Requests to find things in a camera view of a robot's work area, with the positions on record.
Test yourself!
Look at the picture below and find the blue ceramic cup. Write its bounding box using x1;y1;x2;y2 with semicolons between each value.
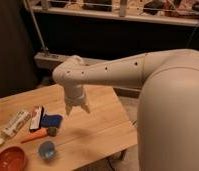
38;141;56;160

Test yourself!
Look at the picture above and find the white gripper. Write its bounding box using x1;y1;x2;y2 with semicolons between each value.
63;84;90;116

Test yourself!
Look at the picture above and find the red white black box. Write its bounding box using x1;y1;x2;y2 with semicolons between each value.
29;106;44;132

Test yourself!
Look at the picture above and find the blue rectangular sponge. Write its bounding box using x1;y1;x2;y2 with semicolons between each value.
41;114;63;128

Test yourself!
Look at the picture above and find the white toothpaste tube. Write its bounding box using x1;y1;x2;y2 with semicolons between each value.
0;110;31;146

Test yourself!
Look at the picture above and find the red ceramic bowl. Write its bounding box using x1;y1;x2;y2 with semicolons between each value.
0;146;27;171

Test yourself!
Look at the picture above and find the dark round cap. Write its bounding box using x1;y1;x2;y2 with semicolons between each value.
47;127;58;137

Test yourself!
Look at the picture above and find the black cable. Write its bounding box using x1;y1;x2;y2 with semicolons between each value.
187;19;199;51

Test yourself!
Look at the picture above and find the wooden shelf rail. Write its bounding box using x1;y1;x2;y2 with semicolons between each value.
24;0;199;28

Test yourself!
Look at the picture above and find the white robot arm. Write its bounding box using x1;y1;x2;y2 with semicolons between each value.
53;49;199;171

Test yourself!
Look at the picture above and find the grey metal pole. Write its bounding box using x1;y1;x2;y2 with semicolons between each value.
26;0;49;56

